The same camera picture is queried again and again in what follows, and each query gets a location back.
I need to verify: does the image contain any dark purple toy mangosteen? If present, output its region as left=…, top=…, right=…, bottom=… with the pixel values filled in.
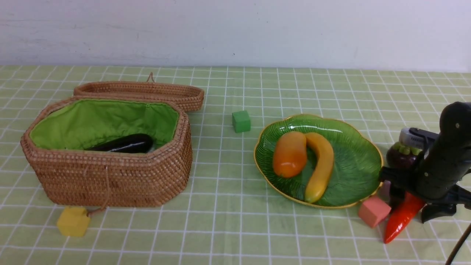
left=386, top=142, right=422, bottom=169

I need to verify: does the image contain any woven rattan basket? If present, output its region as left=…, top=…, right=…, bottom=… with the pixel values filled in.
left=20, top=96, right=193, bottom=208

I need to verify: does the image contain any purple toy eggplant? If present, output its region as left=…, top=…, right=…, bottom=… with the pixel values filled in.
left=86, top=134, right=154, bottom=154

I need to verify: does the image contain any salmon red cube block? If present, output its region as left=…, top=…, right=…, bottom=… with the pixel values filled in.
left=358, top=195, right=391, bottom=228

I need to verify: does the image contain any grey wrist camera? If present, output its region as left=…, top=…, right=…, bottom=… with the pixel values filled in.
left=399, top=127, right=439, bottom=150

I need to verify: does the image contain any yellow hexagonal block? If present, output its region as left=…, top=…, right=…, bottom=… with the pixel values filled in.
left=57, top=206, right=91, bottom=237

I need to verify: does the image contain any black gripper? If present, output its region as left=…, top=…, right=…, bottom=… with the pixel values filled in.
left=379, top=101, right=471, bottom=223

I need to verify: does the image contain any green checkered tablecloth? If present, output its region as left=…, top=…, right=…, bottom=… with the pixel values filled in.
left=0, top=65, right=470, bottom=265

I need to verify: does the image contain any yellow toy banana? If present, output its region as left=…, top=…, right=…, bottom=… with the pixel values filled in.
left=304, top=132, right=334, bottom=204

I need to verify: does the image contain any green leaf-shaped glass plate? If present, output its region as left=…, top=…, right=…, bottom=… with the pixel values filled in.
left=254, top=114, right=383, bottom=209

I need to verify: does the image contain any orange toy mango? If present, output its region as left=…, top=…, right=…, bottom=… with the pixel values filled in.
left=272, top=131, right=307, bottom=179

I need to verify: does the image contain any green cube block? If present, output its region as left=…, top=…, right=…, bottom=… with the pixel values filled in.
left=232, top=110, right=252, bottom=134

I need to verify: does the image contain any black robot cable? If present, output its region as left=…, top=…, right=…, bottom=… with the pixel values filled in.
left=445, top=223, right=471, bottom=265

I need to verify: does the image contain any pink-purple cube block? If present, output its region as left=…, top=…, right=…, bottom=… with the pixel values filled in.
left=379, top=181, right=391, bottom=201

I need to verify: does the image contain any woven rattan basket lid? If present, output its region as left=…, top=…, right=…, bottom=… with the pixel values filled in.
left=73, top=73, right=205, bottom=112

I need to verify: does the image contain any red toy carrot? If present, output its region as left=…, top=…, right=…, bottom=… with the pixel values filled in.
left=383, top=192, right=426, bottom=244

